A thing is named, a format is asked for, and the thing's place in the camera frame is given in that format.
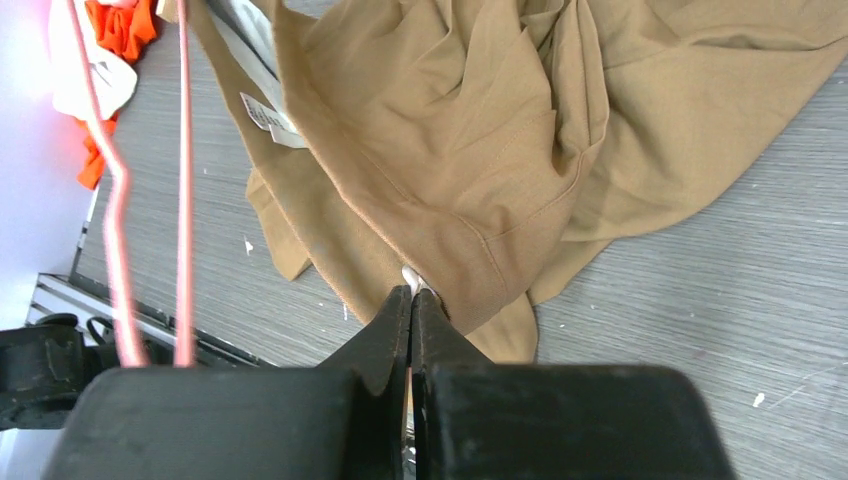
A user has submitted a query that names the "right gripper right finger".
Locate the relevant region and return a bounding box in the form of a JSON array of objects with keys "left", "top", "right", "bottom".
[{"left": 411, "top": 290, "right": 736, "bottom": 479}]

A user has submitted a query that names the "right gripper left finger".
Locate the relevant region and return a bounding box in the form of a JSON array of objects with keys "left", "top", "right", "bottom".
[{"left": 44, "top": 286, "right": 412, "bottom": 479}]

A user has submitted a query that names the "pink wire hanger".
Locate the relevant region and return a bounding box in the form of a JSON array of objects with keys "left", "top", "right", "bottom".
[{"left": 85, "top": 1, "right": 195, "bottom": 368}]

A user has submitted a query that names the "tan brown garment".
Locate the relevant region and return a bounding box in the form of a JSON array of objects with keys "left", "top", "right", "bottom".
[{"left": 187, "top": 1, "right": 847, "bottom": 363}]

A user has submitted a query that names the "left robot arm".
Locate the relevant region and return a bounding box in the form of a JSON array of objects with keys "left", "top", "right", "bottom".
[{"left": 1, "top": 313, "right": 120, "bottom": 432}]

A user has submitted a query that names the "white cloth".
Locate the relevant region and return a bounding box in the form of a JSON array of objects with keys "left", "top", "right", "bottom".
[{"left": 48, "top": 1, "right": 138, "bottom": 121}]

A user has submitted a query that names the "orange cloth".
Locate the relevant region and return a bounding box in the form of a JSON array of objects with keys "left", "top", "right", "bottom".
[{"left": 76, "top": 0, "right": 158, "bottom": 190}]

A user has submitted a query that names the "aluminium rail frame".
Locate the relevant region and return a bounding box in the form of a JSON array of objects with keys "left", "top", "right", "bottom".
[{"left": 26, "top": 185, "right": 273, "bottom": 372}]

